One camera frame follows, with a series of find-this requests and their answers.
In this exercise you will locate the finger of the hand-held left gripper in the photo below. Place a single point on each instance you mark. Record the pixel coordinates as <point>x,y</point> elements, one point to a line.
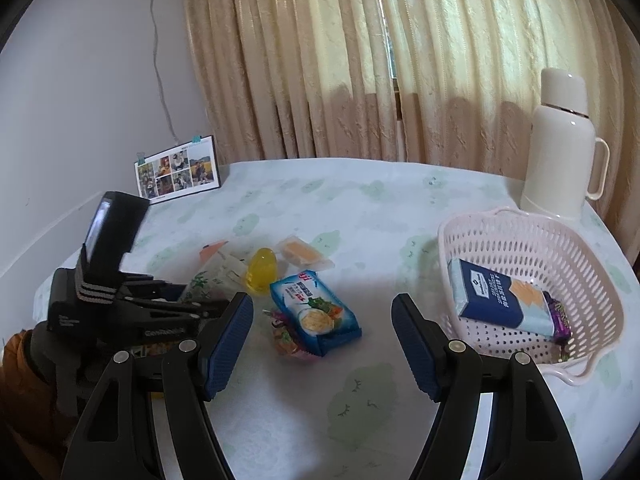
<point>170,310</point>
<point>150,287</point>

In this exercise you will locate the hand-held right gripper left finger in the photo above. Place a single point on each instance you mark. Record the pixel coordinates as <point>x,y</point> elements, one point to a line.
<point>230,345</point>

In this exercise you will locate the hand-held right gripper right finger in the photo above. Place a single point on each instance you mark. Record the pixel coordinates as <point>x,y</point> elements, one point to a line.
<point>415,340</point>

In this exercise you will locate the white green snack packet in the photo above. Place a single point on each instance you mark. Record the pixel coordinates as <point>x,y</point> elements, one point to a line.
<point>215,280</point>

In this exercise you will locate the pink cartoon candy packet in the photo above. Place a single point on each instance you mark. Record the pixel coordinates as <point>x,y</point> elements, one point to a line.
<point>285,341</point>

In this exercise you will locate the yellow jelly cup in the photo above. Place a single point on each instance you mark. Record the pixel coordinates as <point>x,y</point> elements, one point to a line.
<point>261,270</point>

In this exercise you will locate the blue noodle packet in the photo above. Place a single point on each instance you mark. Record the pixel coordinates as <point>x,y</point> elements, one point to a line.
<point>310,310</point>

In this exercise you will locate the pink plastic basket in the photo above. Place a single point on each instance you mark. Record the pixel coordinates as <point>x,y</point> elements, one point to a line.
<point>540,245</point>

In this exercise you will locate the person's left forearm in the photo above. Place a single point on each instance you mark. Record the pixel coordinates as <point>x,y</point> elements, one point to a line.
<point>20,385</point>

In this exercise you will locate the blue snack box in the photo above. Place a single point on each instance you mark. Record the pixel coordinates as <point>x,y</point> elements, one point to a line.
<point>500,300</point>

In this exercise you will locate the orange jelly cup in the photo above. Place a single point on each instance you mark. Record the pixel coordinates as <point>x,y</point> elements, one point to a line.
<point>302,252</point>

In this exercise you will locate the purple snack wrapper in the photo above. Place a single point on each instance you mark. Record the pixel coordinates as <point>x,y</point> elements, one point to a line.
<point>561,320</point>

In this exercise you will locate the cream thermos jug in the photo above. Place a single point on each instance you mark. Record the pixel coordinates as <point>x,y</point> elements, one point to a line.
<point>555,160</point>

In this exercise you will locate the beige patterned curtain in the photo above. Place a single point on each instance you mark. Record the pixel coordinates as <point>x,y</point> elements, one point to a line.
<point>500,60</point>
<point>280,60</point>

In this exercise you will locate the photo collage frame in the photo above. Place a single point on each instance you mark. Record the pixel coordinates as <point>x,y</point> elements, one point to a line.
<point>177,167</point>

